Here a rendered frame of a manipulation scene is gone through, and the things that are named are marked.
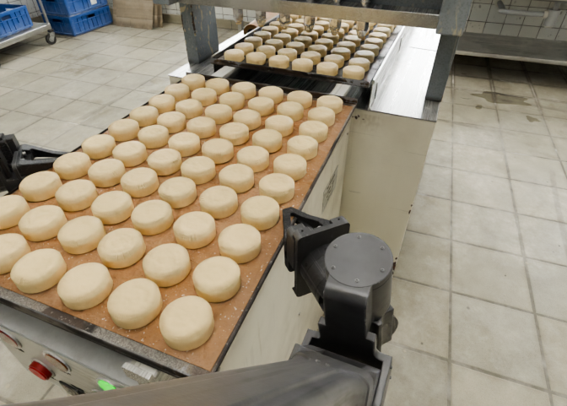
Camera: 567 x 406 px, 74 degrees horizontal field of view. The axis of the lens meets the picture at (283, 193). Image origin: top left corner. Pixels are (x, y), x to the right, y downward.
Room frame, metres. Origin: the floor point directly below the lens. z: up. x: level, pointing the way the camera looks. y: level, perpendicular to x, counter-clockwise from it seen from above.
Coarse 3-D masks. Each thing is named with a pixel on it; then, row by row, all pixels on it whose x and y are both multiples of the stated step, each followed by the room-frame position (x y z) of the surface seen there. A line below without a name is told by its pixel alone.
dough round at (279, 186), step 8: (264, 176) 0.43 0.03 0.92; (272, 176) 0.43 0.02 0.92; (280, 176) 0.43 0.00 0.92; (288, 176) 0.43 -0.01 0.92; (264, 184) 0.41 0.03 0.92; (272, 184) 0.41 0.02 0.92; (280, 184) 0.41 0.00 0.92; (288, 184) 0.41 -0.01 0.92; (264, 192) 0.40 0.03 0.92; (272, 192) 0.39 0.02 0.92; (280, 192) 0.39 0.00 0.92; (288, 192) 0.40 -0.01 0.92; (280, 200) 0.39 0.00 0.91; (288, 200) 0.40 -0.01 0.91
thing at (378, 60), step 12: (396, 36) 1.15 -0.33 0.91; (384, 48) 1.05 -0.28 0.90; (216, 60) 0.94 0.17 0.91; (228, 60) 0.92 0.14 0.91; (348, 60) 0.96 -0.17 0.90; (276, 72) 0.87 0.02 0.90; (288, 72) 0.86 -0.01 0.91; (300, 72) 0.85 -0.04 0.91; (312, 72) 0.88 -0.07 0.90; (372, 72) 0.88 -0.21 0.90; (348, 84) 0.81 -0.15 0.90; (360, 84) 0.80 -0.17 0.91
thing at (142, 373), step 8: (336, 88) 0.79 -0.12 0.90; (344, 88) 0.79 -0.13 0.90; (352, 88) 0.84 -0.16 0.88; (352, 96) 0.85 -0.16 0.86; (136, 360) 0.17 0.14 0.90; (128, 368) 0.16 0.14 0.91; (136, 368) 0.16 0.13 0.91; (144, 368) 0.17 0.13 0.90; (152, 368) 0.17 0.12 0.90; (128, 376) 0.16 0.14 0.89; (136, 376) 0.16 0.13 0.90; (144, 376) 0.16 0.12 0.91; (152, 376) 0.16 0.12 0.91; (160, 376) 0.16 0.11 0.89; (168, 376) 0.17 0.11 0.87
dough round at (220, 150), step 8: (208, 144) 0.52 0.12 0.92; (216, 144) 0.52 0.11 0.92; (224, 144) 0.52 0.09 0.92; (232, 144) 0.52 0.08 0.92; (208, 152) 0.49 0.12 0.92; (216, 152) 0.49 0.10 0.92; (224, 152) 0.50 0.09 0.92; (232, 152) 0.51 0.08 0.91; (216, 160) 0.49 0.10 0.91; (224, 160) 0.49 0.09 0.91
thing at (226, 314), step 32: (256, 96) 0.74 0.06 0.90; (256, 128) 0.60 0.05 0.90; (96, 160) 0.50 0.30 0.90; (320, 160) 0.50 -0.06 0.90; (256, 192) 0.42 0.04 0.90; (128, 224) 0.35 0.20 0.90; (224, 224) 0.35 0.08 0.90; (64, 256) 0.30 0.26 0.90; (96, 256) 0.30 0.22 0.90; (192, 256) 0.30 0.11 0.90; (160, 288) 0.25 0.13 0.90; (192, 288) 0.25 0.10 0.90; (96, 320) 0.21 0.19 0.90; (224, 320) 0.21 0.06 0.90; (192, 352) 0.18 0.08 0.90
